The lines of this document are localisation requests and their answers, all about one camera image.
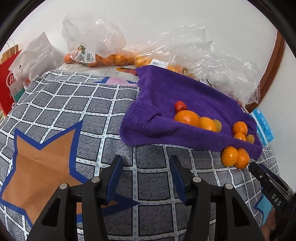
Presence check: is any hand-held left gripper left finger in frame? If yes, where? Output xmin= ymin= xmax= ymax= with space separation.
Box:
xmin=27 ymin=155 xmax=123 ymax=241

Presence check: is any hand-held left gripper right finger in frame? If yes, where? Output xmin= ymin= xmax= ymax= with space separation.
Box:
xmin=169 ymin=155 xmax=265 ymax=241

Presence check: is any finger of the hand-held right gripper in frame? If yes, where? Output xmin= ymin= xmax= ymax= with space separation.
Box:
xmin=248 ymin=162 xmax=279 ymax=189
xmin=266 ymin=170 xmax=293 ymax=193

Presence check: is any large orange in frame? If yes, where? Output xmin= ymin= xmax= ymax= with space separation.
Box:
xmin=232 ymin=121 xmax=248 ymax=135

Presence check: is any small red tomato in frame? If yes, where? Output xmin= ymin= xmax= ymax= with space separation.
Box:
xmin=174 ymin=101 xmax=187 ymax=112

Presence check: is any purple towel lined tray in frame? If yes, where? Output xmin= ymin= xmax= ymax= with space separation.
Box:
xmin=120 ymin=65 xmax=263 ymax=160

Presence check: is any person's right hand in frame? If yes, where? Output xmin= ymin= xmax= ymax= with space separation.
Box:
xmin=260 ymin=209 xmax=281 ymax=241

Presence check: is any blue tissue box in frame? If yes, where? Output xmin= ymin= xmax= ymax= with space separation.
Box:
xmin=249 ymin=108 xmax=274 ymax=147

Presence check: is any grey checkered star blanket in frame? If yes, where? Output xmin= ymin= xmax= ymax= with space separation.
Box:
xmin=0 ymin=70 xmax=280 ymax=241

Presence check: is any patterned bed sheet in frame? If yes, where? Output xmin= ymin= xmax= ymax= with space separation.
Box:
xmin=57 ymin=64 xmax=139 ymax=86

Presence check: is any large clear bag of oranges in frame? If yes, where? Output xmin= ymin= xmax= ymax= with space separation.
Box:
xmin=129 ymin=24 xmax=213 ymax=79

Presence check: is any red paper bag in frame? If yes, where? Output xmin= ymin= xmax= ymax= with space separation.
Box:
xmin=0 ymin=39 xmax=31 ymax=116

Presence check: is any white plastic bag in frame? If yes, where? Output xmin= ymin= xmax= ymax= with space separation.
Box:
xmin=9 ymin=32 xmax=57 ymax=80

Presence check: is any clear bag of small oranges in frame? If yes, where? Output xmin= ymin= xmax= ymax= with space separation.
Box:
xmin=61 ymin=13 xmax=137 ymax=68

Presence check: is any brown wooden door frame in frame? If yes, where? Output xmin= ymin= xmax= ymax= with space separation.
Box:
xmin=245 ymin=30 xmax=286 ymax=114

